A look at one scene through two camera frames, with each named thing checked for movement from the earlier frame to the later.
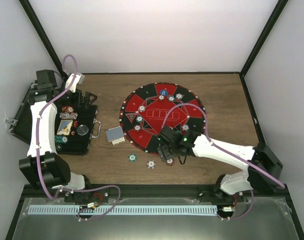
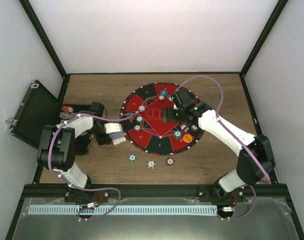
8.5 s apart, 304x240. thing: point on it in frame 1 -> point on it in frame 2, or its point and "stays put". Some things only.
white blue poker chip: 185,127 stays put
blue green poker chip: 139,119 stays put
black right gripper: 164,154 -> 167,112
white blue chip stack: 150,164 stays put
